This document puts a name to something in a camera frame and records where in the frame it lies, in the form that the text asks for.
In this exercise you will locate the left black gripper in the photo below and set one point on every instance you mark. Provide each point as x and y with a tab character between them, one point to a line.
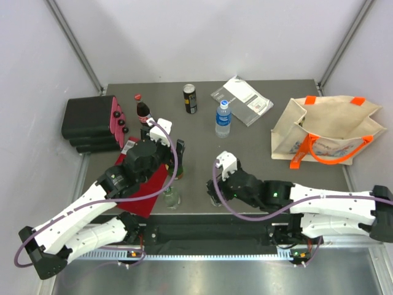
169	158

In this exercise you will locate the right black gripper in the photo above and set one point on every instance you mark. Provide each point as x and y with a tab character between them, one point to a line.
223	186

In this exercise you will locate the clear glass bottle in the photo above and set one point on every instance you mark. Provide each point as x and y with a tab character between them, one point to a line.
172	198
215	203

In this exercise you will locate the green glass bottle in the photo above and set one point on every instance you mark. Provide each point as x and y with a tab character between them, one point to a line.
179	171

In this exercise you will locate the blue label water bottle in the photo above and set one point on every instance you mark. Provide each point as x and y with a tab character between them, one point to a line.
223	119

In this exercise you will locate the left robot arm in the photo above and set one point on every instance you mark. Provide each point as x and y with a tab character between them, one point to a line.
54	244

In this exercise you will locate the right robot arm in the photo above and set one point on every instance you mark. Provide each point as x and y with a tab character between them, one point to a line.
313	212

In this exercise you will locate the cola glass bottle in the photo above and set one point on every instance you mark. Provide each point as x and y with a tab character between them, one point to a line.
143	111

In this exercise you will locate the red folder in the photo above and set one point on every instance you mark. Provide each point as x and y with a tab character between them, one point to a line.
142	208

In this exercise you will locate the black yellow drink can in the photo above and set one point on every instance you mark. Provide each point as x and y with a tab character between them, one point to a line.
189	92

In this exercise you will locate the black pink case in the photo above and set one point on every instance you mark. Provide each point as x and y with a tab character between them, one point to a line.
94	124

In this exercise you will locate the white booklet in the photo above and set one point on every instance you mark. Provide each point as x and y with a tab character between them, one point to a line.
246	104

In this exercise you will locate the black mounting base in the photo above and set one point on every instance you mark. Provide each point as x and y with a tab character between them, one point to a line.
216	234

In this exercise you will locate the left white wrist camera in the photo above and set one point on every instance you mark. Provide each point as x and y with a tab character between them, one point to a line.
156	133

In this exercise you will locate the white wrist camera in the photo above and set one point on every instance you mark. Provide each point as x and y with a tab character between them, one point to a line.
228	163
156	133

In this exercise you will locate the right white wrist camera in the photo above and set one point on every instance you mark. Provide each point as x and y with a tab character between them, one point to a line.
228	163

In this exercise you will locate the canvas bag orange handles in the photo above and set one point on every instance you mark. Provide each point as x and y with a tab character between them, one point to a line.
330	130

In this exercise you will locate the slotted cable duct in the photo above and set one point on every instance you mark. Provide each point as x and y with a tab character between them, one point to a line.
113	254

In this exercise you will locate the left aluminium frame post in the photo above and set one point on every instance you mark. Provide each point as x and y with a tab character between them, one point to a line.
73	42

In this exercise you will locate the aluminium frame post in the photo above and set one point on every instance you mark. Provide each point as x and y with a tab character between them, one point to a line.
73	42
344	44

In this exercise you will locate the right aluminium frame post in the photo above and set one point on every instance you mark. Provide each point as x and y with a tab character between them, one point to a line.
344	44

